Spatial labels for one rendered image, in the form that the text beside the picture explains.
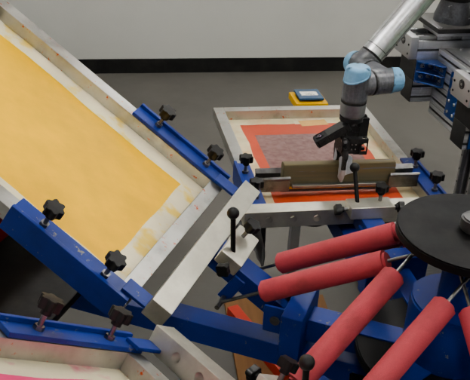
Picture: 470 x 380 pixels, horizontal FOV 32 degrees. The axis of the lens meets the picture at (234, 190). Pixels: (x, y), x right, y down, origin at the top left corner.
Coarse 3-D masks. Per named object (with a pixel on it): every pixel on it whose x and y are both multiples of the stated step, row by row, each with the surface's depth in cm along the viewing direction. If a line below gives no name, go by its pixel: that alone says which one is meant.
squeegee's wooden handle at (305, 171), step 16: (336, 160) 247; (352, 160) 248; (368, 160) 248; (384, 160) 249; (304, 176) 245; (320, 176) 246; (336, 176) 247; (352, 176) 248; (368, 176) 249; (384, 176) 250
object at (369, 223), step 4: (356, 220) 224; (360, 220) 221; (364, 220) 219; (368, 220) 219; (372, 220) 219; (376, 220) 220; (380, 220) 220; (356, 224) 224; (360, 224) 221; (364, 224) 218; (368, 224) 217; (372, 224) 218; (376, 224) 218; (380, 224) 218; (356, 228) 224; (364, 228) 217
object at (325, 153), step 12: (300, 132) 290; (312, 132) 291; (312, 144) 282; (324, 156) 274; (360, 156) 275; (372, 156) 276; (336, 192) 251; (348, 192) 251; (360, 192) 252; (372, 192) 252; (396, 192) 253
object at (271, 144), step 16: (256, 128) 291; (272, 128) 292; (288, 128) 293; (256, 144) 279; (272, 144) 280; (288, 144) 281; (304, 144) 281; (256, 160) 268; (272, 160) 269; (288, 160) 269; (304, 160) 270; (272, 192) 249; (288, 192) 249; (304, 192) 250; (320, 192) 250
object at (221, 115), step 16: (224, 112) 294; (240, 112) 296; (256, 112) 297; (272, 112) 298; (288, 112) 300; (304, 112) 301; (320, 112) 302; (336, 112) 303; (368, 112) 301; (224, 128) 281; (368, 128) 294; (224, 144) 276; (384, 144) 279; (416, 192) 253
